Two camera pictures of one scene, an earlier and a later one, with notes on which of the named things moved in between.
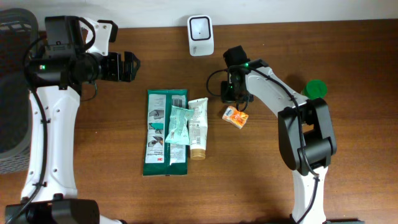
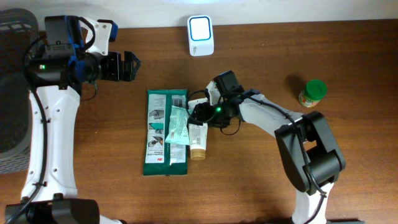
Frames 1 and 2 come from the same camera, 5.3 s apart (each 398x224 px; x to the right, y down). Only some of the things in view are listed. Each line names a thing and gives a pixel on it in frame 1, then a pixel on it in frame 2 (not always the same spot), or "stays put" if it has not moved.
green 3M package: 161,158 stays put
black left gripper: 116,66 stays put
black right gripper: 226,98 to 201,110
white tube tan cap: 198,128 stays put
